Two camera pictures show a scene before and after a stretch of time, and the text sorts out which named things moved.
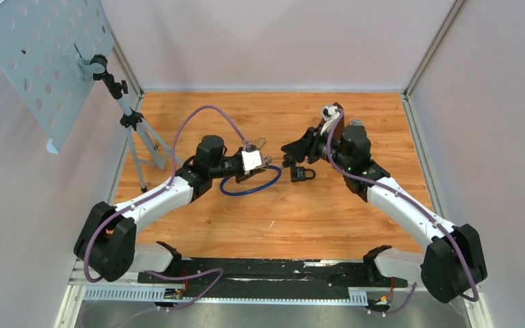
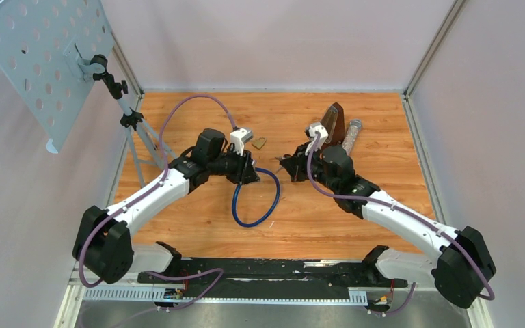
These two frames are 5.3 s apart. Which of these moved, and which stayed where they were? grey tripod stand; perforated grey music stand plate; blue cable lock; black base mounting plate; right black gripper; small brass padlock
Moved: blue cable lock; right black gripper
Stayed: perforated grey music stand plate; small brass padlock; grey tripod stand; black base mounting plate
